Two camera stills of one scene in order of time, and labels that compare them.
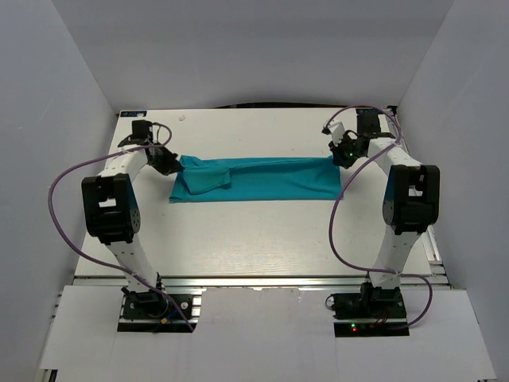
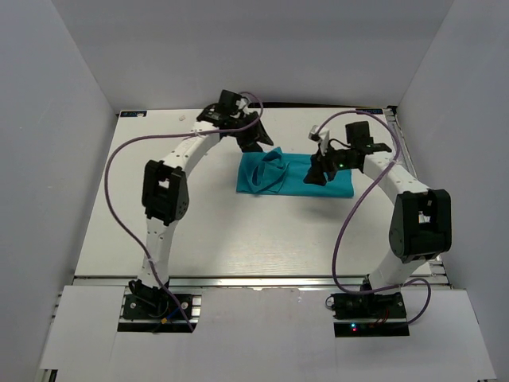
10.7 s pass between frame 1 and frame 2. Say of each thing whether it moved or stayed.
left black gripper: moved
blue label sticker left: stayed
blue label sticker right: stayed
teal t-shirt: moved
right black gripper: moved
